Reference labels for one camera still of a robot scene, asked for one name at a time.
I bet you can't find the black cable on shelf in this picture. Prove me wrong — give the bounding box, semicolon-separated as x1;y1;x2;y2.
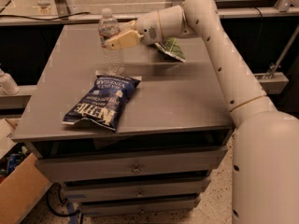
0;12;92;22

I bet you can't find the grey metal rail frame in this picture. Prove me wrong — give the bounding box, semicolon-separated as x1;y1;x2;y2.
0;0;299;24

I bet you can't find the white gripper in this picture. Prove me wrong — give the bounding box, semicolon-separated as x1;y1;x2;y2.
105;6;197;50

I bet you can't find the green snack bag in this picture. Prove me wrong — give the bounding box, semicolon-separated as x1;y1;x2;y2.
155;37;186;63

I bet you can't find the blue Kettle chips bag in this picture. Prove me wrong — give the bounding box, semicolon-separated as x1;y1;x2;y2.
63;74;141;132

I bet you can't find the cardboard box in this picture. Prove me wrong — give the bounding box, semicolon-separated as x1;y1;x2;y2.
0;118;53;224

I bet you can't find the white bottle at left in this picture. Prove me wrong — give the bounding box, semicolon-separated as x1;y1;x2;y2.
0;68;20;95

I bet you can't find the clear plastic water bottle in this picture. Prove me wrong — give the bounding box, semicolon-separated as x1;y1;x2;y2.
98;8;124;76

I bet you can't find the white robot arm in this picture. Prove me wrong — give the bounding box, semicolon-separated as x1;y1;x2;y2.
105;0;299;224

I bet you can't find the black floor cable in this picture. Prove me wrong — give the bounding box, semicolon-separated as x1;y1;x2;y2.
45;186;82;218

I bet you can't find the grey drawer cabinet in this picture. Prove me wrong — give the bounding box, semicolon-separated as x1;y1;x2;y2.
14;24;233;217

